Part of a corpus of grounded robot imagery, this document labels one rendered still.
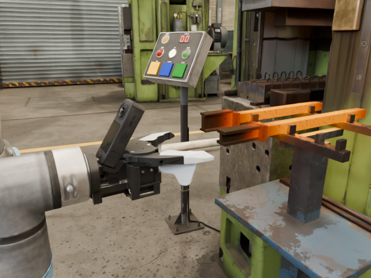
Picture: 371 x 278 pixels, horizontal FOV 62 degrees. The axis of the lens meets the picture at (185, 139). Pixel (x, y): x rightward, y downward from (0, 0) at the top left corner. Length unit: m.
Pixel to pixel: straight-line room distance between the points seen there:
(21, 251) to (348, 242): 0.68
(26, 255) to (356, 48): 1.02
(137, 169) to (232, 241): 1.20
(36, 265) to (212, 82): 6.31
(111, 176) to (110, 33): 8.63
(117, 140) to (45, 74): 8.59
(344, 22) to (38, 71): 8.41
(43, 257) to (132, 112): 0.26
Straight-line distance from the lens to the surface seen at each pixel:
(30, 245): 0.52
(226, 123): 0.76
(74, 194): 0.49
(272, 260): 1.42
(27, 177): 0.47
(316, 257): 0.76
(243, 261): 1.59
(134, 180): 0.52
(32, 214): 0.50
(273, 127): 0.69
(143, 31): 6.09
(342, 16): 1.15
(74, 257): 1.94
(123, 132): 0.50
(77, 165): 0.48
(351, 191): 1.19
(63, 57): 9.01
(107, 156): 0.50
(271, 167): 1.16
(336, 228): 0.88
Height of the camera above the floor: 1.15
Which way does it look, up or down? 18 degrees down
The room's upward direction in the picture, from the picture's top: straight up
